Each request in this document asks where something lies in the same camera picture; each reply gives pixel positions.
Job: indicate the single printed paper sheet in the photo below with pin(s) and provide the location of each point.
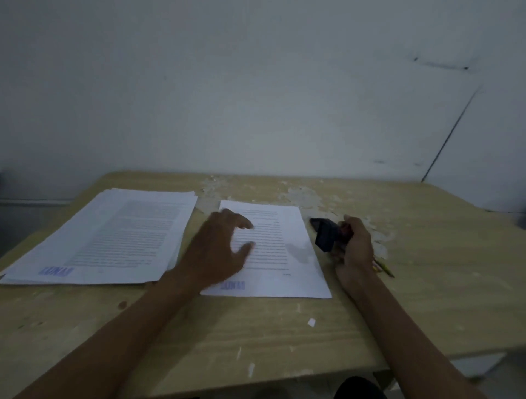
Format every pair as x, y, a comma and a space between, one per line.
277, 250

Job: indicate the yellow pencil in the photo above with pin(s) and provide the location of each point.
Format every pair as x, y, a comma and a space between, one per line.
384, 268

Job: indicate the person's right fingers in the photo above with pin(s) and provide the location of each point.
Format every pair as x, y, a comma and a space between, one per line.
344, 242

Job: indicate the person's left thumb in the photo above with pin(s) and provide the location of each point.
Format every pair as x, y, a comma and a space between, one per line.
243, 250

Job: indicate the wooden table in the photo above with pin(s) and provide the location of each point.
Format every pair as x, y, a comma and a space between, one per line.
287, 329

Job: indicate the person's left hand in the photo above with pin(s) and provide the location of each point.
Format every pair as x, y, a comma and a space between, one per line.
213, 250

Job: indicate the black and red self-inking stamp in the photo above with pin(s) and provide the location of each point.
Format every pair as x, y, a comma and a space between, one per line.
328, 234

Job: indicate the person's right forearm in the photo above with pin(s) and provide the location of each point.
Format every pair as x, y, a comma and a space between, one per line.
404, 337

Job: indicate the person's right hand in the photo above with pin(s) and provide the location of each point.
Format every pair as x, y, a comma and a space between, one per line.
356, 246

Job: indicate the stack of printed paper sheets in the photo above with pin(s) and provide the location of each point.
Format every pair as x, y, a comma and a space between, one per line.
102, 238

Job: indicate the person's left forearm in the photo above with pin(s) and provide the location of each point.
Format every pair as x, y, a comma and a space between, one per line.
107, 337

